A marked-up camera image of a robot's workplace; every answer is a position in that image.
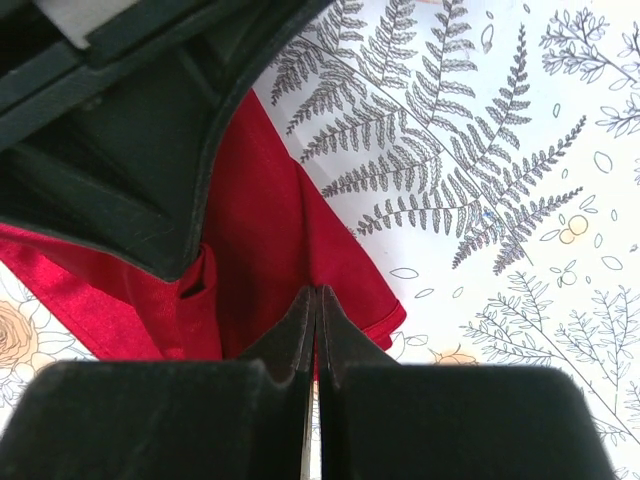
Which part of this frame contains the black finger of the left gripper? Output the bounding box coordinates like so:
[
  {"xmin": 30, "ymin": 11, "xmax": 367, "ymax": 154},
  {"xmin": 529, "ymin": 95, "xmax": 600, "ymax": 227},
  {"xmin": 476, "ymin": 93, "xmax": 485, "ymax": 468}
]
[{"xmin": 1, "ymin": 1, "xmax": 325, "ymax": 281}]

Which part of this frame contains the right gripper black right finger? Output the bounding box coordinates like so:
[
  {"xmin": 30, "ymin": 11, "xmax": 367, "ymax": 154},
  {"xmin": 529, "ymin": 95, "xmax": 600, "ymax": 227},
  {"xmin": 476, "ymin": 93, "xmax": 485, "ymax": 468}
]
[{"xmin": 317, "ymin": 286, "xmax": 614, "ymax": 480}]

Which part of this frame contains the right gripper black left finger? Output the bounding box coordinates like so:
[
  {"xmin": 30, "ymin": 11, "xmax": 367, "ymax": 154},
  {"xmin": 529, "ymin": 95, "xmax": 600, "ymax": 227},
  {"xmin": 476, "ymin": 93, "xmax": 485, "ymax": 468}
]
[{"xmin": 1, "ymin": 288, "xmax": 315, "ymax": 479}]

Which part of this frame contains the red cloth napkin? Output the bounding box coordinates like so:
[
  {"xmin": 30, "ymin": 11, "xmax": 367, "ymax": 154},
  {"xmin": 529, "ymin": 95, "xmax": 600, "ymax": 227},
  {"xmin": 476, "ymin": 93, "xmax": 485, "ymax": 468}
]
[{"xmin": 1, "ymin": 93, "xmax": 406, "ymax": 361}]

